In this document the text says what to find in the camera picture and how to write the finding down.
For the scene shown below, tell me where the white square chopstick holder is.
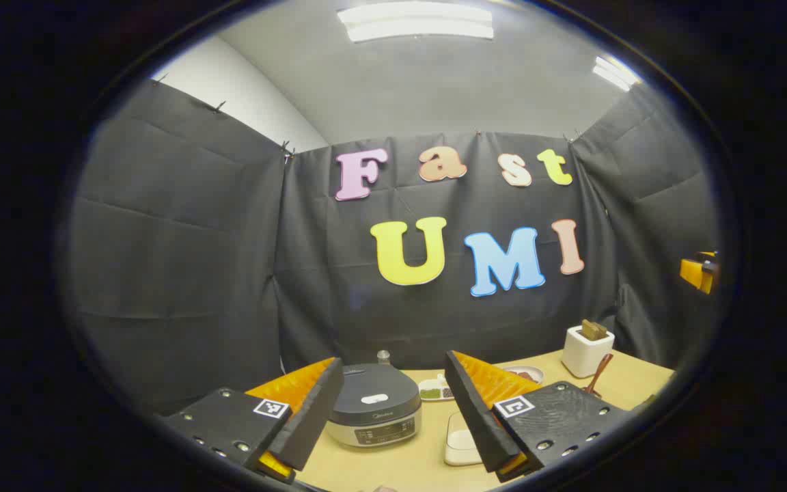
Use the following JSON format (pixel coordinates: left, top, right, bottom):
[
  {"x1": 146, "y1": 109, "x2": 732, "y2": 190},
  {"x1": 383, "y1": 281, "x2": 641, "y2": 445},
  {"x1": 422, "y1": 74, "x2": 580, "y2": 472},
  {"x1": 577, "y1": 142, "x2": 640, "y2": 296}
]
[{"x1": 562, "y1": 326, "x2": 616, "y2": 379}]

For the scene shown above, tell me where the black backdrop cloth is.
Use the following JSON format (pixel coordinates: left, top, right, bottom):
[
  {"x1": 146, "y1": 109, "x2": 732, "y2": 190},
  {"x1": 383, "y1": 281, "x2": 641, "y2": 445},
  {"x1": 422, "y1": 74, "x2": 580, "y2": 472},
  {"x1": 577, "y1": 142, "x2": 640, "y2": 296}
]
[{"x1": 66, "y1": 79, "x2": 719, "y2": 414}]

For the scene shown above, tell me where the white round plate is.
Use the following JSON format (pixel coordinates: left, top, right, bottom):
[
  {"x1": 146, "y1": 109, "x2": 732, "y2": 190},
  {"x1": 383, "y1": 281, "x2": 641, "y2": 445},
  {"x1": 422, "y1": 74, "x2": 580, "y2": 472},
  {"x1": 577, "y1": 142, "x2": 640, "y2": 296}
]
[{"x1": 503, "y1": 365, "x2": 544, "y2": 385}]

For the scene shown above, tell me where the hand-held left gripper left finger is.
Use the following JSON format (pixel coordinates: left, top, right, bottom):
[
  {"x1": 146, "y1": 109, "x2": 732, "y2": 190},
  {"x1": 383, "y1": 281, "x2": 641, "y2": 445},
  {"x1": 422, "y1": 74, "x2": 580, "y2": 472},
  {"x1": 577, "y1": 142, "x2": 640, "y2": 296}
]
[{"x1": 161, "y1": 357, "x2": 345, "y2": 484}]

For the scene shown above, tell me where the white divided dish with beans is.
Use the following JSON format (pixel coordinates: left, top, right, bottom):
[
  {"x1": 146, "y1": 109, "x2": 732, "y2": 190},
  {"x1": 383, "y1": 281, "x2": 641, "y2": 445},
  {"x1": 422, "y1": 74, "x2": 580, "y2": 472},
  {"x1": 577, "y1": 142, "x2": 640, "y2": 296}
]
[{"x1": 418, "y1": 373, "x2": 456, "y2": 402}]

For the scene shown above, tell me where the long ceiling light panel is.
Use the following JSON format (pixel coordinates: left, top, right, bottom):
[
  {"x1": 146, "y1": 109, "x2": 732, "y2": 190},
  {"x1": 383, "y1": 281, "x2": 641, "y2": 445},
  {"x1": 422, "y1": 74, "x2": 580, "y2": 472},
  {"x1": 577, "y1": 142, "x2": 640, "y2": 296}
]
[{"x1": 337, "y1": 1, "x2": 495, "y2": 43}]

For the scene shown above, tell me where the small ceiling light panel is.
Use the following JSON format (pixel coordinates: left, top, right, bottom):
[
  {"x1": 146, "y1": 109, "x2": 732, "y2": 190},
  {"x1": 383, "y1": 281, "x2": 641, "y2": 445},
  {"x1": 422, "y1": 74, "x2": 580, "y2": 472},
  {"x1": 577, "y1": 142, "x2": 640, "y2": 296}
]
[{"x1": 593, "y1": 55, "x2": 641, "y2": 92}]

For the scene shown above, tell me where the grey silver rice cooker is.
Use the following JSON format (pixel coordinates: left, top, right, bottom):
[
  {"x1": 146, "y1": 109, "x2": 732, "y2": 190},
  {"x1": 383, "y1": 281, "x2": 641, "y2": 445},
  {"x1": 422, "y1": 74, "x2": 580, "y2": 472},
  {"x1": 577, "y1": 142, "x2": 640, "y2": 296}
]
[{"x1": 325, "y1": 362, "x2": 423, "y2": 448}]

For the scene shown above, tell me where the clear box of white rice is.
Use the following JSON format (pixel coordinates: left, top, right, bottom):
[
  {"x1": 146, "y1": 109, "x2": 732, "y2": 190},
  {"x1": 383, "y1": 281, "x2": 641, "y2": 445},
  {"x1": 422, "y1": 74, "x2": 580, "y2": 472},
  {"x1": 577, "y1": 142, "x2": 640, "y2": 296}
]
[{"x1": 444, "y1": 410, "x2": 483, "y2": 467}]

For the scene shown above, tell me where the brown wooden spoon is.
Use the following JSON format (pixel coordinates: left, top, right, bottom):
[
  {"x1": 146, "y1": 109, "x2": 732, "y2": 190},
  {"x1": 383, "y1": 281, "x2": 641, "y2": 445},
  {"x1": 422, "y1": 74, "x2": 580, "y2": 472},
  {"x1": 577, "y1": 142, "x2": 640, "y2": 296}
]
[{"x1": 583, "y1": 353, "x2": 614, "y2": 398}]

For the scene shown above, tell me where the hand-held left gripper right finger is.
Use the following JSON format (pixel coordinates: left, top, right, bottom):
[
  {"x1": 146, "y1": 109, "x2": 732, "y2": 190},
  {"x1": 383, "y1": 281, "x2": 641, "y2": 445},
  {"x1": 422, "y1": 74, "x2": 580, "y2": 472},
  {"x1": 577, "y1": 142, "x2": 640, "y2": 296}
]
[{"x1": 444, "y1": 351, "x2": 630, "y2": 482}]

